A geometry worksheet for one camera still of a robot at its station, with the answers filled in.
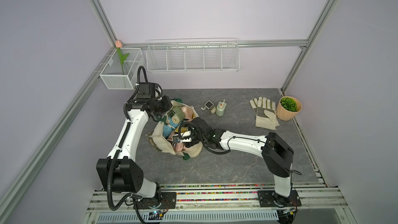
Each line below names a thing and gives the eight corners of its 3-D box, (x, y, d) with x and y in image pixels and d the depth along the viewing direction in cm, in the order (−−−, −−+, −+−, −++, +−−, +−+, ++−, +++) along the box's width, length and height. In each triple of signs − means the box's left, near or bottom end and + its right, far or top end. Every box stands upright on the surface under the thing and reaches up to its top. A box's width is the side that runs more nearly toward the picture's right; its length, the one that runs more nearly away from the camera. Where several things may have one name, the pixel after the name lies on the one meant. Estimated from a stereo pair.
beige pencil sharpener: (204, 111, 110) (204, 104, 104) (208, 107, 112) (208, 100, 106) (211, 116, 107) (212, 109, 101) (215, 112, 110) (216, 105, 103)
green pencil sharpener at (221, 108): (218, 117, 107) (219, 110, 101) (213, 110, 111) (214, 103, 105) (228, 113, 110) (229, 106, 103) (223, 106, 114) (224, 99, 107)
